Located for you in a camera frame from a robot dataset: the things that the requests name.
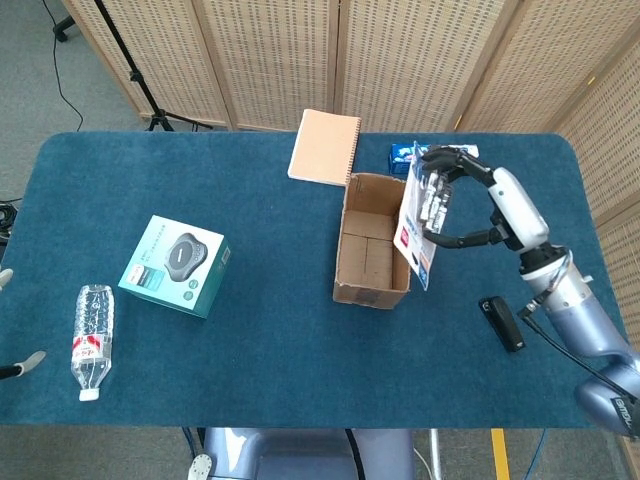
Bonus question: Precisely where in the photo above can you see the black floor cable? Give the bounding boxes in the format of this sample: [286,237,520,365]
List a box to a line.
[41,0,85,133]

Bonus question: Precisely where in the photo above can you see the black stapler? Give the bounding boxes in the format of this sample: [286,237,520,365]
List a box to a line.
[478,295,526,354]

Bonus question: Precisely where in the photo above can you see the green speaker product box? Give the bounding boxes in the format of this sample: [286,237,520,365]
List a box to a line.
[117,214,232,320]

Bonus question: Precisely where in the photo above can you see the black tripod stand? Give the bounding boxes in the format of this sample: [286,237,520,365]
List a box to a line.
[93,0,214,133]

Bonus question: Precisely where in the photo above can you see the blue cookie package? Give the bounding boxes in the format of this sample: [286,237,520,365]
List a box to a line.
[389,142,481,175]

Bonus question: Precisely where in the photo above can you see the open cardboard box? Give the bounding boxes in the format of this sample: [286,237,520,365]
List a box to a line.
[332,172,416,311]

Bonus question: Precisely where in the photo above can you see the black cable bundle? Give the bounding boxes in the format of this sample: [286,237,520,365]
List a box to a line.
[0,197,23,246]

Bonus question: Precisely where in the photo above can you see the tan spiral notebook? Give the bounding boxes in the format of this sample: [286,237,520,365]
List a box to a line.
[287,108,362,188]

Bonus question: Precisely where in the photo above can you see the white blister card package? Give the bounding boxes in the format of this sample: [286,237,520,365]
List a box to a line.
[392,139,454,292]

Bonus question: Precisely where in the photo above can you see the clear plastic water bottle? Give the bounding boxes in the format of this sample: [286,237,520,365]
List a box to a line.
[70,284,116,403]

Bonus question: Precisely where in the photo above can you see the blue table mat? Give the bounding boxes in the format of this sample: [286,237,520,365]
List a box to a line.
[0,130,640,429]

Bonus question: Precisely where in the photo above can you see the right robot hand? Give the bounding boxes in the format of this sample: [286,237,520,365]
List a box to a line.
[420,144,550,251]

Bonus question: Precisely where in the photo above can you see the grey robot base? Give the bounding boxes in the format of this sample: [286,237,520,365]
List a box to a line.
[186,427,416,480]

